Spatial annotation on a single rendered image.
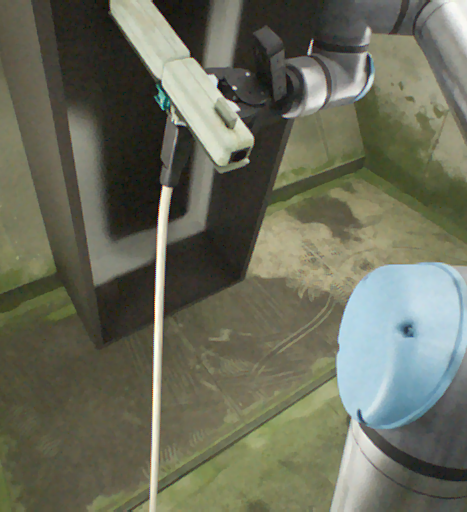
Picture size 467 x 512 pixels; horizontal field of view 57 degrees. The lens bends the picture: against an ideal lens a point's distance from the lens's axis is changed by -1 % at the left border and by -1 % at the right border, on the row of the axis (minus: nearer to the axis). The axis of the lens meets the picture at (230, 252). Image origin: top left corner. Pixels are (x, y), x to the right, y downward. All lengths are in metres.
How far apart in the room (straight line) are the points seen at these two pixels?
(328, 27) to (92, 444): 1.57
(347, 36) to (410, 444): 0.58
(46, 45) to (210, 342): 1.52
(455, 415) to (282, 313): 1.85
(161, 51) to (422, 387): 0.48
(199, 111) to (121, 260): 1.23
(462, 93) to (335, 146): 2.50
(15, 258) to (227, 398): 1.16
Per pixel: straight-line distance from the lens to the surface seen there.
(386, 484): 0.39
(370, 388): 0.32
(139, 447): 1.80
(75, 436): 1.87
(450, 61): 0.64
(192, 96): 0.55
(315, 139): 2.96
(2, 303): 2.30
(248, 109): 0.63
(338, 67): 0.76
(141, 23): 0.64
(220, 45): 1.39
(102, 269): 1.69
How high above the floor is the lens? 1.67
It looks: 42 degrees down
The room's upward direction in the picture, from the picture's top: 2 degrees clockwise
